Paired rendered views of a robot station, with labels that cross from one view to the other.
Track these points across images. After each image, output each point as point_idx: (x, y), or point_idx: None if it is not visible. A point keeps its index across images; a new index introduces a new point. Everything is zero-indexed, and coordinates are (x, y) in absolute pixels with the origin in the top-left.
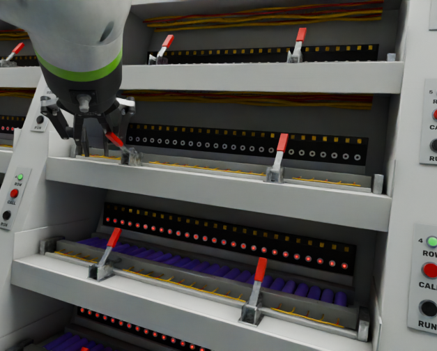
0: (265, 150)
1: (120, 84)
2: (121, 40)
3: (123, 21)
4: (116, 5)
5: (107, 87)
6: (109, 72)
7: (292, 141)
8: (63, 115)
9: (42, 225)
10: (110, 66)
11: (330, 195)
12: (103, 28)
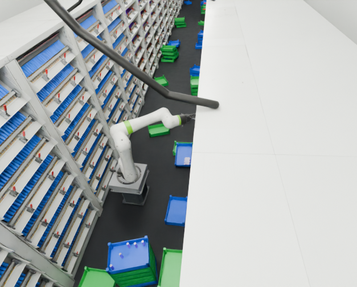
0: None
1: (185, 122)
2: (177, 123)
3: (173, 126)
4: (170, 127)
5: (183, 124)
6: (180, 124)
7: None
8: (193, 114)
9: None
10: (179, 124)
11: None
12: (171, 128)
